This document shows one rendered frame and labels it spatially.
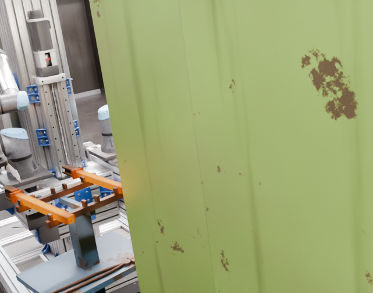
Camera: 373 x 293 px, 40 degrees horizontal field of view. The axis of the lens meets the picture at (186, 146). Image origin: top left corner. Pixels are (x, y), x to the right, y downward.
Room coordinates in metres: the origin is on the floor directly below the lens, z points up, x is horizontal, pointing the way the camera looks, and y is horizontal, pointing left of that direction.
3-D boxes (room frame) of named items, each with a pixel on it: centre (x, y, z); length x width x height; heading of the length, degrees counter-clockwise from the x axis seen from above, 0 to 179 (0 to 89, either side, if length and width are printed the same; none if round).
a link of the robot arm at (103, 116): (2.66, 0.37, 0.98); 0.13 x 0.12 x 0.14; 128
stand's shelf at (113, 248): (1.62, 0.39, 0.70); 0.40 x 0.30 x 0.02; 130
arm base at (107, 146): (2.66, 0.37, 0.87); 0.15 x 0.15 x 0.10
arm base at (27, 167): (2.41, 0.80, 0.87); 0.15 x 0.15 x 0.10
